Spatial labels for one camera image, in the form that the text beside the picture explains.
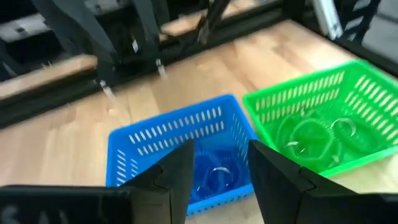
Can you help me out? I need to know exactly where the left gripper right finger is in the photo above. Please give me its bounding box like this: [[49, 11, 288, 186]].
[[248, 139, 398, 224]]

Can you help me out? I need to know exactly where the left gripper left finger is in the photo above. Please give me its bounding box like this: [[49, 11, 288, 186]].
[[0, 139, 195, 224]]

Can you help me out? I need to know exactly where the green spiral coil keychain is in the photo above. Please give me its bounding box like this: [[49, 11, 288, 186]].
[[289, 118, 336, 164], [275, 113, 301, 156], [329, 117, 379, 153]]

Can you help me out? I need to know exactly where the black aluminium rig frame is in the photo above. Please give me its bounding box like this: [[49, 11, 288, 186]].
[[0, 0, 398, 128]]

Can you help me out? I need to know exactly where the green slotted plastic basket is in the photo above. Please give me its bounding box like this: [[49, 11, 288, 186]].
[[242, 58, 398, 178]]

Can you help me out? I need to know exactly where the blue spiral coil keychain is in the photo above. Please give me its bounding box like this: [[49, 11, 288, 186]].
[[194, 146, 224, 175], [198, 149, 248, 195]]

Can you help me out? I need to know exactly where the blue slotted plastic basket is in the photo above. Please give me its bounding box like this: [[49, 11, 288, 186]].
[[105, 94, 259, 217]]

